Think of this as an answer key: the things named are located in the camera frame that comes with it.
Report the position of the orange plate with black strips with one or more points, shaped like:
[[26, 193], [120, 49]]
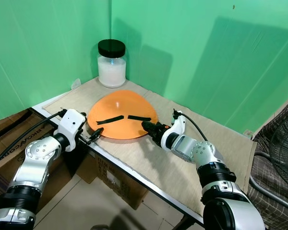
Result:
[[120, 103]]

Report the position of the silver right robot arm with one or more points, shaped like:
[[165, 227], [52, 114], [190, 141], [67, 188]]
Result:
[[201, 153]]

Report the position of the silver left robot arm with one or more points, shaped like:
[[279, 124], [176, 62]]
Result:
[[36, 158]]

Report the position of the clear plastic clip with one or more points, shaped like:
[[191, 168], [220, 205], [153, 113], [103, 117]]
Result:
[[248, 134], [76, 83]]

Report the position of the cardboard box with white label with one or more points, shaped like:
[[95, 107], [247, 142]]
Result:
[[120, 184]]

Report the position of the glass jar with black lid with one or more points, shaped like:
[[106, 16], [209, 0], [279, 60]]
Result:
[[111, 72]]

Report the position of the large printed cardboard box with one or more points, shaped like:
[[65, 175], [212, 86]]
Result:
[[2, 129]]

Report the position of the green backdrop board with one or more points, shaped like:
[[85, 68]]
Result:
[[206, 48], [38, 48]]

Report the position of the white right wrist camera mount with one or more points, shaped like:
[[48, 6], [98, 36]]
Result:
[[178, 125]]

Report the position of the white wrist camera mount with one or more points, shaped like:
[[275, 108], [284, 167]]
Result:
[[178, 125], [69, 124]]

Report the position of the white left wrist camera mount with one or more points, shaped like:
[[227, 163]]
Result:
[[69, 124]]

